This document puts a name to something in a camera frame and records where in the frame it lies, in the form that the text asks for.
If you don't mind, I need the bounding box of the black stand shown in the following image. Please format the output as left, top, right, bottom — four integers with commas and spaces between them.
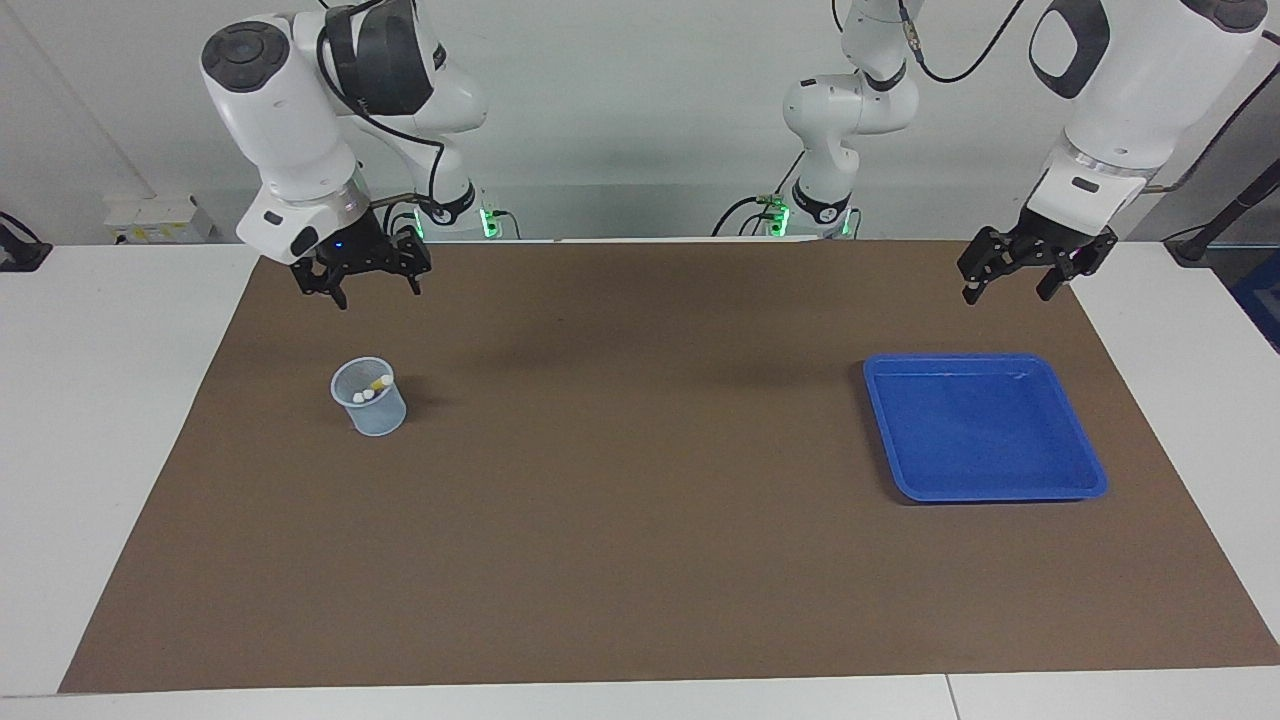
1163, 160, 1280, 267

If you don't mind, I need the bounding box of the black clamp mount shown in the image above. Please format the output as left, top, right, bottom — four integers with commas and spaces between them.
0, 212, 53, 272

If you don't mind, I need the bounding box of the white power box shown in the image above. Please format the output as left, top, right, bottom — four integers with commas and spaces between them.
105, 195, 216, 244

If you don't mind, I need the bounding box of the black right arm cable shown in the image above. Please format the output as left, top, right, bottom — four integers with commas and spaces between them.
315, 0, 446, 206

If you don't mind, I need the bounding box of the blue box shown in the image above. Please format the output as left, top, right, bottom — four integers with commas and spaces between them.
1228, 250, 1280, 353

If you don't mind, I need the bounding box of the translucent plastic cup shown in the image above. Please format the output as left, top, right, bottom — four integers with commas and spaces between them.
330, 356, 408, 438

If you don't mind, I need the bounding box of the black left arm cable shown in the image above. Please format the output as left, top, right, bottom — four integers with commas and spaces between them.
897, 0, 1280, 193

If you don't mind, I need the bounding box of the brown table mat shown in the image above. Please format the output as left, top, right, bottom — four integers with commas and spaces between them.
58, 238, 1280, 694

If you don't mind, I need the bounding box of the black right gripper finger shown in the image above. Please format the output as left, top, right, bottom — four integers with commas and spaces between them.
290, 255, 349, 311
390, 227, 433, 297

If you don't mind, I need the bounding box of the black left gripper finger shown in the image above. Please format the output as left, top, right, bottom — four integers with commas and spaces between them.
957, 227, 1013, 305
1035, 228, 1119, 302

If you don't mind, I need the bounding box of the blue plastic tray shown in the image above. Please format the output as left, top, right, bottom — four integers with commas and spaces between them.
862, 352, 1109, 503

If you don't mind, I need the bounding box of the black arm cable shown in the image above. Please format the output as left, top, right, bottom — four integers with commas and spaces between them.
897, 0, 1280, 193
315, 0, 446, 206

